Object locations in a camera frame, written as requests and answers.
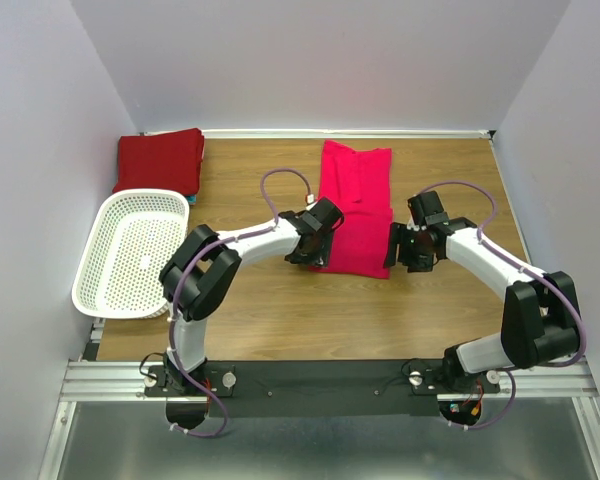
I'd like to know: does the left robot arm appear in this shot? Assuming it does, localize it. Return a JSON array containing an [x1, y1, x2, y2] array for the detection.
[[159, 198, 344, 392]]

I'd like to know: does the aluminium frame rail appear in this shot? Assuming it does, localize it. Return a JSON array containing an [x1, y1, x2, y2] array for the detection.
[[34, 355, 600, 480]]

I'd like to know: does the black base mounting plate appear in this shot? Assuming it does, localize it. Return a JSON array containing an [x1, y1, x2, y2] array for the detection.
[[143, 359, 500, 428]]

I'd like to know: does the white plastic laundry basket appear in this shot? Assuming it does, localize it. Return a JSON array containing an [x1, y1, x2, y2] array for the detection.
[[71, 189, 189, 320]]

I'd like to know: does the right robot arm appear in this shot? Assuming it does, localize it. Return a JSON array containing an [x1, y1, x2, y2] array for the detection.
[[384, 189, 587, 390]]

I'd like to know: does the pink red t shirt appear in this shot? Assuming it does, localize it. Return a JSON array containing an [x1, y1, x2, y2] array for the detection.
[[311, 140, 393, 279]]

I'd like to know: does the folded dark red shirt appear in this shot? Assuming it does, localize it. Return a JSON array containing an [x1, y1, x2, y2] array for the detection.
[[112, 128, 205, 197]]

